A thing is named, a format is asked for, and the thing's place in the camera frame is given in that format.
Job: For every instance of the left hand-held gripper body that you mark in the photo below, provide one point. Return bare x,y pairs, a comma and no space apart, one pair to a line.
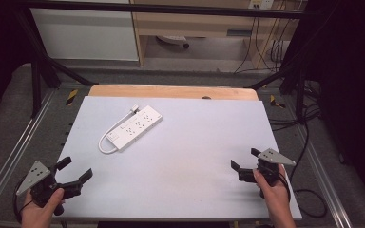
41,185

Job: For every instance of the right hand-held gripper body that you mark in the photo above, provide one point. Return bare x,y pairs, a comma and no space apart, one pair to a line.
267,166

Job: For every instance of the white power strip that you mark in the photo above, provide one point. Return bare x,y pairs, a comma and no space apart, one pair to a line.
134,128

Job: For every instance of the white power plug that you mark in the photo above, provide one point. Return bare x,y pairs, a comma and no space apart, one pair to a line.
135,108

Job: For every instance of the person's left hand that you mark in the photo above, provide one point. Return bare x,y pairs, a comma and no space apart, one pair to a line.
41,210

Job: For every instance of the person's right hand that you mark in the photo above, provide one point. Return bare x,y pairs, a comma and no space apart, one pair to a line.
274,193

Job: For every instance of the yellow black tape strip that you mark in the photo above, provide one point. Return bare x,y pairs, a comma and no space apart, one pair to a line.
71,97
275,101

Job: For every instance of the wooden board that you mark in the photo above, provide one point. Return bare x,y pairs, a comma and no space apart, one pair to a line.
172,92

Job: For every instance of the white cabinet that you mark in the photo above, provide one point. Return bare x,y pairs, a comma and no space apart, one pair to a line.
85,31

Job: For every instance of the wooden desk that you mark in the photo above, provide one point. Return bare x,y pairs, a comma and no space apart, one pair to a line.
202,28

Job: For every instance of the aluminium rail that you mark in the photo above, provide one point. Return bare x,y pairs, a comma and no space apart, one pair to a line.
11,155
324,177

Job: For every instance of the white wall socket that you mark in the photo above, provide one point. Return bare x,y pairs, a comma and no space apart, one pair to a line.
260,3

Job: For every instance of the black metal frame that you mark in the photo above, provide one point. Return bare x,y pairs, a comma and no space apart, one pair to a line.
158,9

